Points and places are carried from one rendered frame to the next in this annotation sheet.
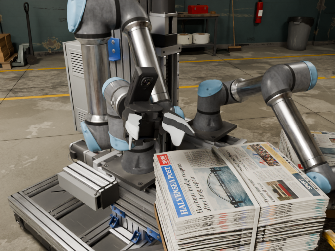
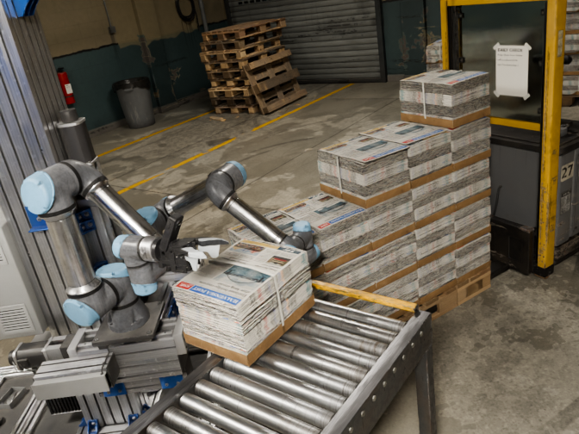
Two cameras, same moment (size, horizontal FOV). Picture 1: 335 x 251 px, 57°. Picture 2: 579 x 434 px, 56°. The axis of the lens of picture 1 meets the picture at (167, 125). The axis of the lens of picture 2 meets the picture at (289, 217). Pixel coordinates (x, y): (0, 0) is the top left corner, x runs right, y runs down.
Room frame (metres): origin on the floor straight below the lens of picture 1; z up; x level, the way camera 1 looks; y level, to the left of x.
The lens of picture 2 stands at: (-0.69, 0.67, 1.88)
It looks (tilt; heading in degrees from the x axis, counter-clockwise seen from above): 23 degrees down; 322
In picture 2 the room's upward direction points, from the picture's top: 9 degrees counter-clockwise
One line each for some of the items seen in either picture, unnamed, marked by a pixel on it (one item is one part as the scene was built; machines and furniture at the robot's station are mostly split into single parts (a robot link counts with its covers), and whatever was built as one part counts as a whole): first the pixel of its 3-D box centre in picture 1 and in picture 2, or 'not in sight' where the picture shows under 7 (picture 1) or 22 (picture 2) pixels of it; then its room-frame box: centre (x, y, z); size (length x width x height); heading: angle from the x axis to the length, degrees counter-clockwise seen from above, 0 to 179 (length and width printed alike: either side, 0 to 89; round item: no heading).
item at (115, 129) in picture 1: (128, 127); (146, 273); (0.79, 0.11, 1.12); 0.11 x 0.08 x 0.11; 114
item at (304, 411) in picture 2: not in sight; (269, 396); (0.39, 0.01, 0.77); 0.47 x 0.05 x 0.05; 12
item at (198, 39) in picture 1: (175, 30); not in sight; (7.21, -0.18, 0.55); 1.80 x 0.70 x 1.09; 102
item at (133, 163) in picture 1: (139, 153); (126, 309); (1.07, 0.11, 0.87); 0.15 x 0.15 x 0.10
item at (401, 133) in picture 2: not in sight; (401, 132); (1.07, -1.53, 1.06); 0.37 x 0.28 x 0.01; 170
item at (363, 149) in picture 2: not in sight; (363, 148); (1.08, -1.24, 1.06); 0.37 x 0.29 x 0.01; 171
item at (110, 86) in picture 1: (119, 95); (133, 248); (0.78, 0.13, 1.21); 0.11 x 0.08 x 0.09; 24
